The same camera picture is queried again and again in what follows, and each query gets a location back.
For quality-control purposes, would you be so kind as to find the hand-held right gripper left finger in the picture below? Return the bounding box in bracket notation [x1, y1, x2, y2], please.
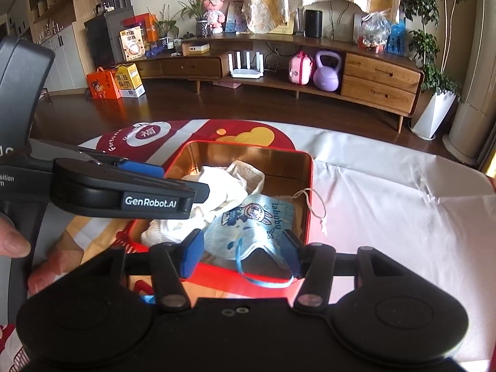
[104, 228, 205, 311]

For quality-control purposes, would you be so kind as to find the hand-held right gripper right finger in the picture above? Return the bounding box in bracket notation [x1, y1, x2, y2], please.
[281, 229, 390, 311]

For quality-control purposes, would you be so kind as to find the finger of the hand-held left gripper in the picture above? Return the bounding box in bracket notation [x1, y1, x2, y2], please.
[77, 151, 165, 181]
[166, 179, 211, 204]

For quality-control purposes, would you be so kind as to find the white lace cloth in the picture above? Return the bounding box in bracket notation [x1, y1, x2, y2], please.
[140, 160, 266, 246]

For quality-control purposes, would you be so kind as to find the blue face mask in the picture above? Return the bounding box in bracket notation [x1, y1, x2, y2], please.
[202, 193, 307, 289]

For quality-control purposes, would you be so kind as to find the red tin box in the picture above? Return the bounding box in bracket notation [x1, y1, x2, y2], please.
[128, 139, 314, 293]

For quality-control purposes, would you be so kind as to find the person's left hand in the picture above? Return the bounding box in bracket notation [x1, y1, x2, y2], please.
[0, 216, 84, 296]

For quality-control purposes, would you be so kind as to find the yellow carton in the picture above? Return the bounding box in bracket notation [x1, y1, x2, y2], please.
[114, 63, 147, 98]

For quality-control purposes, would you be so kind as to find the orange gift box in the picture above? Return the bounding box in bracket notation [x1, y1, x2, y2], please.
[86, 67, 122, 101]

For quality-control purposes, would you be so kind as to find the printed red white tablecloth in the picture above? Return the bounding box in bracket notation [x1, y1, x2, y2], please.
[0, 118, 496, 372]

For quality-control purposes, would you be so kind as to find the wooden TV cabinet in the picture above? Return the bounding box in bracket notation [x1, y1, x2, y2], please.
[132, 33, 425, 132]

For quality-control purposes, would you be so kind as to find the white orange snack box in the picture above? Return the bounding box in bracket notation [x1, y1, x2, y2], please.
[118, 29, 147, 61]

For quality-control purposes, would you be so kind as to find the white router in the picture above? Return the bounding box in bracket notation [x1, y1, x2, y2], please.
[229, 51, 265, 78]

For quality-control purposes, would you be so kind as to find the small wooden box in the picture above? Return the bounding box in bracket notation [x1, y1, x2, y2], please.
[181, 42, 210, 57]

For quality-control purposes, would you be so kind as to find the black side cabinet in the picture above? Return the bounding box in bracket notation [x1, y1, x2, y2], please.
[84, 6, 136, 71]

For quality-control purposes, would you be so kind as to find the small potted plant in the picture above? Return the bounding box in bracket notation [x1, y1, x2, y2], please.
[178, 0, 212, 37]

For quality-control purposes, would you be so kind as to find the pink toy case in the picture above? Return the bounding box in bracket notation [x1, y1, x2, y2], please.
[289, 51, 314, 85]

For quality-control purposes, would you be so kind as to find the purple kettlebell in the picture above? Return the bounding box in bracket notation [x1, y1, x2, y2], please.
[313, 50, 342, 92]

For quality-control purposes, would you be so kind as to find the pink plush doll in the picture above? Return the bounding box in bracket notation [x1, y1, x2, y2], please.
[201, 0, 227, 34]

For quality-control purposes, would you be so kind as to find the wooden drawer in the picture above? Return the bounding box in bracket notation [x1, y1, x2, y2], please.
[341, 75, 417, 114]
[344, 53, 421, 94]

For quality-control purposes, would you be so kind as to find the tall tree in white planter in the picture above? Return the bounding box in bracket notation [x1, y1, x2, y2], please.
[403, 0, 475, 141]

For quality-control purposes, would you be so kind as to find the black speaker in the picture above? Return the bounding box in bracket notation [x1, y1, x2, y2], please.
[304, 9, 323, 38]

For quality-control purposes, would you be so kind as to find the clear plastic bag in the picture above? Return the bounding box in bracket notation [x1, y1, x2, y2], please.
[356, 11, 390, 53]

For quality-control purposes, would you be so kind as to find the standing air conditioner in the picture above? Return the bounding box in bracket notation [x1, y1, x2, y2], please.
[443, 0, 496, 166]

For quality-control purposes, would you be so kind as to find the blue gift bag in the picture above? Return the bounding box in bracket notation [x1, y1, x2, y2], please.
[385, 23, 407, 55]

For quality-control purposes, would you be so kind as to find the wooden wall cupboard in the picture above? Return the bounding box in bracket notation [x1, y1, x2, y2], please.
[0, 0, 95, 95]

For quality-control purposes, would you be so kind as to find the picture frame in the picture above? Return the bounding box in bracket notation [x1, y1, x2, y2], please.
[225, 2, 246, 33]

